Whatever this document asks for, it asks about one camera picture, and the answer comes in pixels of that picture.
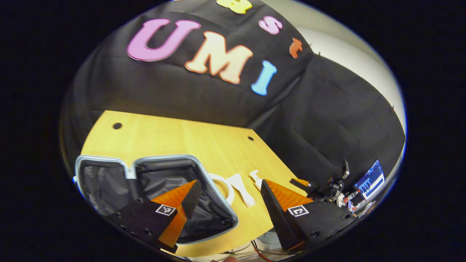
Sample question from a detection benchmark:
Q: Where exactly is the black backdrop cloth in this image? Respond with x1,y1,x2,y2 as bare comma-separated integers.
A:
60,0,406,197

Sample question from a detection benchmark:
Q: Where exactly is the light blue suitcase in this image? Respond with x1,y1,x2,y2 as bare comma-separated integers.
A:
74,154,239,245

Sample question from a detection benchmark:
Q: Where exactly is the white skin care tube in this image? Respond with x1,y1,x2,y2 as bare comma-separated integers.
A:
229,174,256,207

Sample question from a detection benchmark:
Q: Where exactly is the red cable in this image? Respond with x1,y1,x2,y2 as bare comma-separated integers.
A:
250,239,274,262

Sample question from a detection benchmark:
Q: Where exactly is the white pump bottle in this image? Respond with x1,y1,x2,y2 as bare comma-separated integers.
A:
249,170,263,191

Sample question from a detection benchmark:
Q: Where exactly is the computer monitor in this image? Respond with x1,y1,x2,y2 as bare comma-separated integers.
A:
354,159,386,201

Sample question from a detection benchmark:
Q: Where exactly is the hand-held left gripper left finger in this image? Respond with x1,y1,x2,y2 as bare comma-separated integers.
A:
107,179,202,254

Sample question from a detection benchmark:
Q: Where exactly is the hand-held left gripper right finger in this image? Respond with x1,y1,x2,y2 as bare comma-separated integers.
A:
260,179,359,255

